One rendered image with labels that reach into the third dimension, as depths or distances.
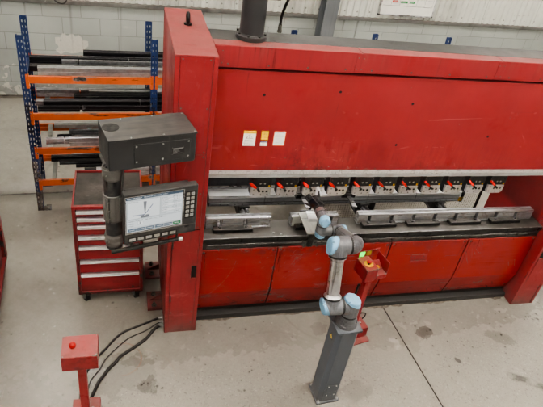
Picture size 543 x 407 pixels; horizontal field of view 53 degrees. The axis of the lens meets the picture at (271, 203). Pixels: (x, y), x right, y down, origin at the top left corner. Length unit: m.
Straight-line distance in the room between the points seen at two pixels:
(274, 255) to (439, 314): 1.78
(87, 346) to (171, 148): 1.25
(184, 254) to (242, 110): 1.12
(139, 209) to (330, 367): 1.72
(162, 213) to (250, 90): 0.97
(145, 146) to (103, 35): 4.69
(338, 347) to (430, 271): 1.52
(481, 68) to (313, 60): 1.22
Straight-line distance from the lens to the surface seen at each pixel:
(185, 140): 3.09
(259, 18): 3.44
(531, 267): 5.45
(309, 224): 4.07
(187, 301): 4.26
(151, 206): 3.24
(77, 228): 4.19
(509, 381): 5.02
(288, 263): 4.32
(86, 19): 7.55
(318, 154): 3.89
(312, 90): 3.63
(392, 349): 4.77
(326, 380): 4.04
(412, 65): 3.81
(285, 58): 3.47
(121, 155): 3.02
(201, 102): 3.27
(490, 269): 5.35
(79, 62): 5.22
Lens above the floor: 3.42
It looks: 35 degrees down
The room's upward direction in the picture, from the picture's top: 10 degrees clockwise
